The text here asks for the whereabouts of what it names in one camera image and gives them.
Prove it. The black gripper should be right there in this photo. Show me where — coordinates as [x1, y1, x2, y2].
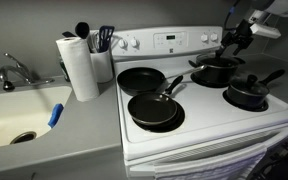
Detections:
[216, 19, 254, 58]

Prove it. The big black pot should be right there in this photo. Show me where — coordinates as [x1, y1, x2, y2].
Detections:
[187, 53, 247, 85]

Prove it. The small glass saucepan lid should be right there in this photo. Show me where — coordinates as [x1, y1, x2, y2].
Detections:
[229, 74, 271, 98]

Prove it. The white electric stove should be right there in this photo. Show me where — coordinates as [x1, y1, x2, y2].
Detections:
[110, 25, 288, 180]

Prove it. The small black saucepan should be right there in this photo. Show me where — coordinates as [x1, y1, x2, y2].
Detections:
[226, 68, 286, 108]

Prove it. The large black frying pan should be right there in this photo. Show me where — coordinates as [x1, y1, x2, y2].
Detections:
[116, 64, 208, 97]

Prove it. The small black frying pan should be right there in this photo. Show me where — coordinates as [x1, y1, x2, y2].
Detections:
[127, 74, 184, 127]

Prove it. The white hanging towel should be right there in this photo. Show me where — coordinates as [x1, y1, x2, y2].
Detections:
[153, 146, 268, 180]

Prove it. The blue slotted spatula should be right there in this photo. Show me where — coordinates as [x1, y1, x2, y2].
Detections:
[98, 25, 116, 53]

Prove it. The white utensil holder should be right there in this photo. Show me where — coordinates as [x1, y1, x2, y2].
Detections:
[89, 48, 114, 84]

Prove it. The black ladle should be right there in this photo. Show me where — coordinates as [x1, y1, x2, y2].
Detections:
[74, 21, 97, 54]

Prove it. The white paper towel roll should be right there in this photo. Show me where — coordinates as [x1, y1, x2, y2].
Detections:
[55, 36, 101, 103]

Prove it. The black flat spatula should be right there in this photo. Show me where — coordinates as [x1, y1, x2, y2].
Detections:
[61, 31, 78, 39]

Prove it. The green soap bottle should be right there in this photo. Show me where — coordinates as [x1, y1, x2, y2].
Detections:
[58, 56, 71, 83]

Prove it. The blue sponge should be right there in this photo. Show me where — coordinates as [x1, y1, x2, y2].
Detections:
[47, 103, 65, 129]

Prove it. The chrome sink faucet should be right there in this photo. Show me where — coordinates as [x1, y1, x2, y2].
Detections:
[0, 52, 56, 88]

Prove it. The black sink sprayer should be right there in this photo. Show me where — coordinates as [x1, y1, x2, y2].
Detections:
[2, 79, 16, 93]

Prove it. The metal sink drain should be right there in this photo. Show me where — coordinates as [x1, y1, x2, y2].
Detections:
[9, 131, 38, 145]

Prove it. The white sink basin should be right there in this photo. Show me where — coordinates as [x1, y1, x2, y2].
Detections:
[0, 85, 73, 150]

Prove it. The black cable blue connector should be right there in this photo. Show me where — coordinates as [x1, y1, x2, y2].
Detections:
[223, 0, 242, 32]

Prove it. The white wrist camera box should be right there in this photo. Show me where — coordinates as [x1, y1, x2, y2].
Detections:
[250, 22, 282, 40]

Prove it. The silver wire whisk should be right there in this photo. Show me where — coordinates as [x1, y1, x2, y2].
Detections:
[89, 29, 102, 53]

